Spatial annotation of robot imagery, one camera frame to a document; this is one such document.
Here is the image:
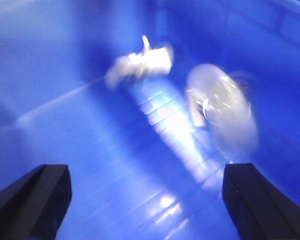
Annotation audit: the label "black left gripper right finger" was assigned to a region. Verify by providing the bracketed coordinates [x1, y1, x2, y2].
[222, 163, 300, 240]

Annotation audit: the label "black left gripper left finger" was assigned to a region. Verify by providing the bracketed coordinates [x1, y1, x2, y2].
[0, 164, 72, 240]

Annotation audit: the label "metal valve white caps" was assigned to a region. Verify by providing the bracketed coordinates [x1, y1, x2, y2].
[185, 63, 259, 158]
[104, 35, 174, 91]

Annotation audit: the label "blue shelf box interior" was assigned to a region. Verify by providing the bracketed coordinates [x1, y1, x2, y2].
[0, 0, 300, 240]

